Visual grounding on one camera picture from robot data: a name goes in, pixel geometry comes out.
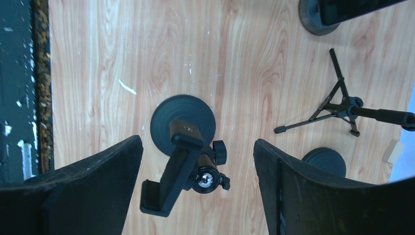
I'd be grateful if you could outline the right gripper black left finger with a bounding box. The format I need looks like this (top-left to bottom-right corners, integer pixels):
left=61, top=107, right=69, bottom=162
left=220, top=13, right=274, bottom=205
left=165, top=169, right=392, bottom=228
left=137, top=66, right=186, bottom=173
left=0, top=135, right=143, bottom=235

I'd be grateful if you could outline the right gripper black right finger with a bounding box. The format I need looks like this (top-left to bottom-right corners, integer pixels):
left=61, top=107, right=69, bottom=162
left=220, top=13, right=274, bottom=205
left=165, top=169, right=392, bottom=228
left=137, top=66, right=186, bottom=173
left=253, top=139, right=415, bottom=235

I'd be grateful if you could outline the black phone stand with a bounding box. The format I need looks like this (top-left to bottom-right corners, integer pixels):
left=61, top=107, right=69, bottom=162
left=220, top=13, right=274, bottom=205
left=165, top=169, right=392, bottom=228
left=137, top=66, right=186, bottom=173
left=302, top=147, right=346, bottom=178
left=140, top=94, right=231, bottom=217

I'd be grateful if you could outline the black smartphone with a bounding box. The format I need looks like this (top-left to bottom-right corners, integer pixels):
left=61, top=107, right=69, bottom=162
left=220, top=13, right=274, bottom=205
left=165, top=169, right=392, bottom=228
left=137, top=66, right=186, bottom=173
left=318, top=0, right=404, bottom=26

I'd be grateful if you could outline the grey round stand base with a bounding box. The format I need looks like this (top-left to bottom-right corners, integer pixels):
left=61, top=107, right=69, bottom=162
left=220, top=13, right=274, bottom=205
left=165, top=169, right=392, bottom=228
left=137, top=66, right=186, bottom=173
left=298, top=0, right=340, bottom=36

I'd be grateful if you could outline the wooden rectangular block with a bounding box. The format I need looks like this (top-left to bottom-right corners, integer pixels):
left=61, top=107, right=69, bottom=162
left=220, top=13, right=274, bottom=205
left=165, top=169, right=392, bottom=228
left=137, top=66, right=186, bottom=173
left=382, top=139, right=405, bottom=165

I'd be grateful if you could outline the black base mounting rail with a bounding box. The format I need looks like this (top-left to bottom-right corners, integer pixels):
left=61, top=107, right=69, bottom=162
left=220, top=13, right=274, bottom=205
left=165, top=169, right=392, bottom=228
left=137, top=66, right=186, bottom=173
left=0, top=0, right=54, bottom=185

